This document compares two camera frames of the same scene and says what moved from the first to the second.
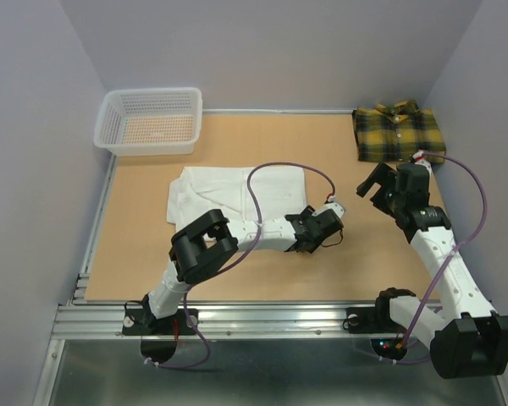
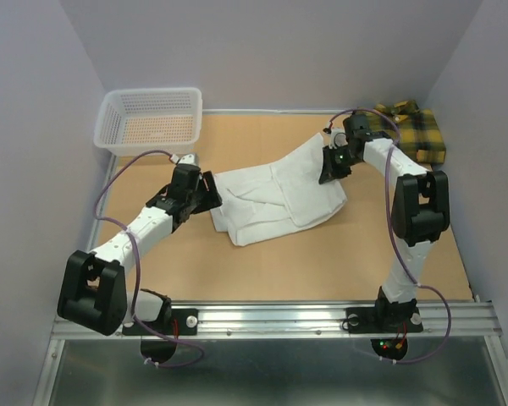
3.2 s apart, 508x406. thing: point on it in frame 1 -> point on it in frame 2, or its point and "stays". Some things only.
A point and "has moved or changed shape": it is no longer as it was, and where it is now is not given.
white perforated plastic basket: [149, 122] stays
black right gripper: [384, 175] -> [328, 170]
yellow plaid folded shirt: [390, 133] stays
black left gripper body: [306, 212] -> [194, 197]
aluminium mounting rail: [104, 322] stays
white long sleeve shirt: [240, 193] has moved or changed shape
